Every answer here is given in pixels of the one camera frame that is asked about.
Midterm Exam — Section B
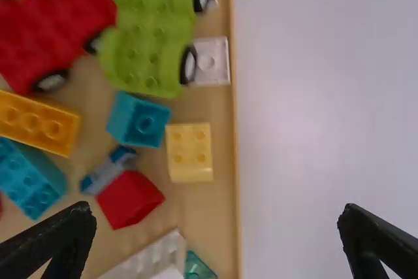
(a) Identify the clear teal toy brick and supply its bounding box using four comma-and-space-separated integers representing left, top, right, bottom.
185, 250, 218, 279

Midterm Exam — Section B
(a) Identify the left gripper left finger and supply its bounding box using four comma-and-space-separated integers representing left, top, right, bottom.
0, 201, 97, 279

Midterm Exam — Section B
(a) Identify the pale yellow toy brick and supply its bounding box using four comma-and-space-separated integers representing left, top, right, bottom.
165, 122, 215, 184

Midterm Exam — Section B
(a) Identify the blue grey toy piece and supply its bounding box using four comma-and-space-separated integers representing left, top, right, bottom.
80, 145, 138, 195

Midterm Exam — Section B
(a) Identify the red toy brick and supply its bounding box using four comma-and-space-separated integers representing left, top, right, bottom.
96, 170, 166, 231

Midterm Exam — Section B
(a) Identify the tan tray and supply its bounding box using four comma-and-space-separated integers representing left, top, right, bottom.
0, 0, 244, 279

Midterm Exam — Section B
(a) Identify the red wheeled toy base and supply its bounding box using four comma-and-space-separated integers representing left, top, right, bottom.
0, 0, 118, 95

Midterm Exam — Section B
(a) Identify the long teal toy brick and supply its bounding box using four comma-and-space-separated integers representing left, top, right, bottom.
0, 137, 69, 221

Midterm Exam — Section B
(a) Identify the small teal toy brick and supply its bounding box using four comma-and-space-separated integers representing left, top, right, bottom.
106, 91, 173, 148

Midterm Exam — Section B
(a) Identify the green wheeled toy base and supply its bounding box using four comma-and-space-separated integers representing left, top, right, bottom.
97, 0, 212, 99

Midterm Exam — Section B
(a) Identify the long white toy brick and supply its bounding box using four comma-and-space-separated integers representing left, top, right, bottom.
97, 228, 187, 279

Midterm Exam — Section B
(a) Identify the long yellow toy brick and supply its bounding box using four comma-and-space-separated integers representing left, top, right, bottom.
0, 90, 82, 158

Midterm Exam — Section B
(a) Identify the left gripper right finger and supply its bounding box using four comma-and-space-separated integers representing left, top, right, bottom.
337, 203, 418, 279

